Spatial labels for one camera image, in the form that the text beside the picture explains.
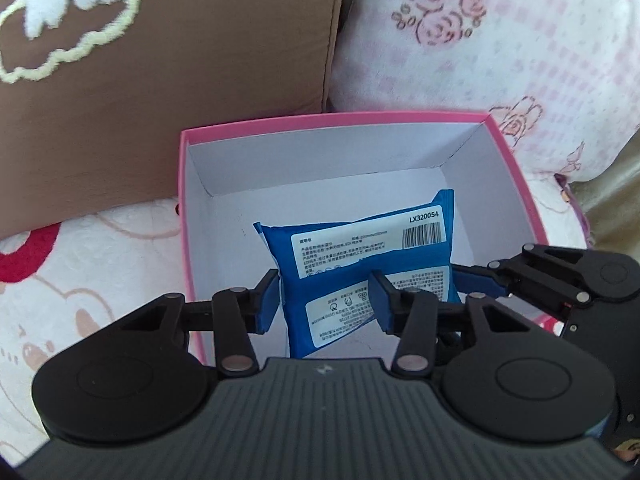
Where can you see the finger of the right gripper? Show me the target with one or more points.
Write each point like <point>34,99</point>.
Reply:
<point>469,279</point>
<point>548,277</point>

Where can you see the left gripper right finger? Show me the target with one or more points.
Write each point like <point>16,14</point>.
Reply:
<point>419,319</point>

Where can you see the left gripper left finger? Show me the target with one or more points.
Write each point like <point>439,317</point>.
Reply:
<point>232,315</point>

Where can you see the blue wet wipes pack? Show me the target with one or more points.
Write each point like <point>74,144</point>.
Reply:
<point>325,267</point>

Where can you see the beige satin curtain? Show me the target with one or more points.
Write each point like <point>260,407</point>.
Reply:
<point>610,203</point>

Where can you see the pink cardboard box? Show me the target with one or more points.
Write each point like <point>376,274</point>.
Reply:
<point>345,167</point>

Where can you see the bear print blanket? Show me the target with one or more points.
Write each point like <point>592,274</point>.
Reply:
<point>63,283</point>

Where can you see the pink checked pillow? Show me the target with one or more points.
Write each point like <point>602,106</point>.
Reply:
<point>559,77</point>

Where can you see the brown embroidered pillow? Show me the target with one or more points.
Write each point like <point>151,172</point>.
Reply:
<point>95,93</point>

